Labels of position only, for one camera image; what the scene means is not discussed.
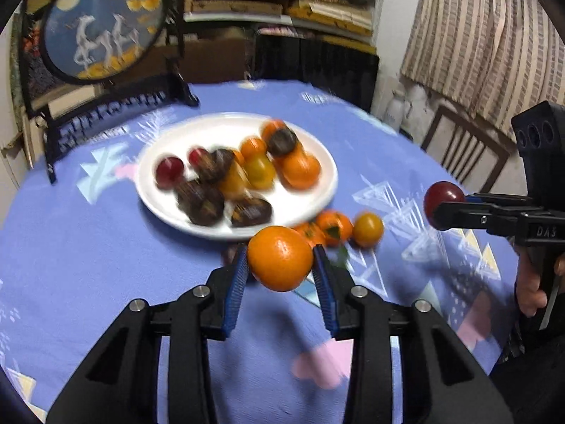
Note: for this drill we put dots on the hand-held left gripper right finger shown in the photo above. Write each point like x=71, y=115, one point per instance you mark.
x=326, y=291

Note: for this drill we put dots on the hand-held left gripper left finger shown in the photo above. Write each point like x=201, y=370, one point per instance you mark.
x=234, y=291

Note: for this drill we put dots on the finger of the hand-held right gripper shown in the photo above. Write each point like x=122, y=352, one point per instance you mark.
x=463, y=218
x=499, y=198

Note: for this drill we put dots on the red plum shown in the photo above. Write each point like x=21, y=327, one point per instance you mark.
x=198, y=157
x=446, y=192
x=169, y=171

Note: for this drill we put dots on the large orange tangerine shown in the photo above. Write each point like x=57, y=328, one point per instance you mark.
x=280, y=256

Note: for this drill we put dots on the yellow plum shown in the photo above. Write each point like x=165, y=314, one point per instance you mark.
x=258, y=170
x=367, y=229

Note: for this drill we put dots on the heap of dark passion fruit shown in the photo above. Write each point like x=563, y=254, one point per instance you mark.
x=198, y=198

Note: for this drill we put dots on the pile of small tangerines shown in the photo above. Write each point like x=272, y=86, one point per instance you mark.
x=300, y=170

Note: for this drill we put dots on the white oval plate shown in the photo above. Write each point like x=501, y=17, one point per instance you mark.
x=203, y=132

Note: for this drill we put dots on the person's right hand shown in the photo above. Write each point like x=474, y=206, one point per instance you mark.
x=527, y=285

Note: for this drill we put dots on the dark wooden chair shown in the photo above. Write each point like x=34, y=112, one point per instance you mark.
x=474, y=134

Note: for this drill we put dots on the white thermos jug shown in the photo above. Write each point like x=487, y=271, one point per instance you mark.
x=397, y=106

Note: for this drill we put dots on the beige striped curtain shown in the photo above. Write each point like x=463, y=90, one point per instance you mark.
x=476, y=31

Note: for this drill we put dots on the blue printed tablecloth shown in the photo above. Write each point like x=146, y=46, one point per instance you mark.
x=88, y=251

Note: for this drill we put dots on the person's dark clothing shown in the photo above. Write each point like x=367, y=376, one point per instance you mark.
x=529, y=375

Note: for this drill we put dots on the black ribbed panel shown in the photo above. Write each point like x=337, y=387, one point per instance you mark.
x=318, y=66

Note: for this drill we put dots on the brown cardboard box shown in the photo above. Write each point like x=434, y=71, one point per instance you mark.
x=212, y=57

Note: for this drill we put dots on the white metal shelf unit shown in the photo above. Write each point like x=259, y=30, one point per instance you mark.
x=238, y=17

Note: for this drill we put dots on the round deer screen on stand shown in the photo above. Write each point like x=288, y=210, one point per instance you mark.
x=97, y=22

